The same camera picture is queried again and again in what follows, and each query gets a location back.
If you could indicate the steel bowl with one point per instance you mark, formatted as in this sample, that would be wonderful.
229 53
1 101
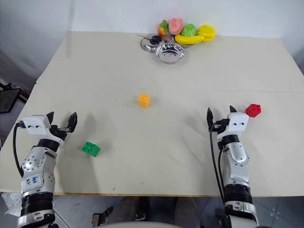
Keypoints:
169 53

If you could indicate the black framed stand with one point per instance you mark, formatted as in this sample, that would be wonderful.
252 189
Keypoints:
8 98

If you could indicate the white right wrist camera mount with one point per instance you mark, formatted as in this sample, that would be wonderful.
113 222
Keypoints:
236 124

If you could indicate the orange toy fruit green leaves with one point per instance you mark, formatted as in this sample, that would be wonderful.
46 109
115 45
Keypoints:
163 28

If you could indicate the steel plate under fruit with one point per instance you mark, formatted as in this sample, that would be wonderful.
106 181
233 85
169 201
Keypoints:
187 45

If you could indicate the red toy brick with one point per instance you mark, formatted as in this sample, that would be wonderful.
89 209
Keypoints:
253 110

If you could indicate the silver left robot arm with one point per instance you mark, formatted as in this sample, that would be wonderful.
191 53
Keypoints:
35 166

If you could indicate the green toy brick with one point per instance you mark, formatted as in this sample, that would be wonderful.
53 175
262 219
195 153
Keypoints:
90 149

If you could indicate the yellow toy banana bunch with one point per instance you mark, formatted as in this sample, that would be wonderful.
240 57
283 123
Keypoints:
207 33

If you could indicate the orange toy brick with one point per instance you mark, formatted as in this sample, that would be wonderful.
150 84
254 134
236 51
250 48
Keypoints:
144 101

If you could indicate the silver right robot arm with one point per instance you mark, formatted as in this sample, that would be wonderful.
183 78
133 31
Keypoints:
237 171

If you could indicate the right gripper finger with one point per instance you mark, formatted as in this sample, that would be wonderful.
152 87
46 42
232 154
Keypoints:
232 110
210 118

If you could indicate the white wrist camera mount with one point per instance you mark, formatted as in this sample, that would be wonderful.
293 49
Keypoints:
236 124
35 124

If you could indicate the pink toy peach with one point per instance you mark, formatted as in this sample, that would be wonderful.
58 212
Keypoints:
176 25

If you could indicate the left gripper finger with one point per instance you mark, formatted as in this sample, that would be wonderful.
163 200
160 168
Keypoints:
72 123
50 116

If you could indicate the steel lid with black knob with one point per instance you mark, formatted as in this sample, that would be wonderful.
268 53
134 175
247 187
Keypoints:
149 44

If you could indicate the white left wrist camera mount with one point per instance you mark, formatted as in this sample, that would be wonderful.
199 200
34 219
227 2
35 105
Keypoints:
35 124

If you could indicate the brown metal bracket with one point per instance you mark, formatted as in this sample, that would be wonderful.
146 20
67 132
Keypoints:
101 217

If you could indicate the clear plastic bag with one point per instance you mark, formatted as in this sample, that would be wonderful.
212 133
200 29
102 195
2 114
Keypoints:
10 204

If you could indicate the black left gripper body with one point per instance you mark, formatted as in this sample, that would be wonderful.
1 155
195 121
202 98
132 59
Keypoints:
58 134

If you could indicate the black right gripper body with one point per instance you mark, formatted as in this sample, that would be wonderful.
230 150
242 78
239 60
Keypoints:
220 126

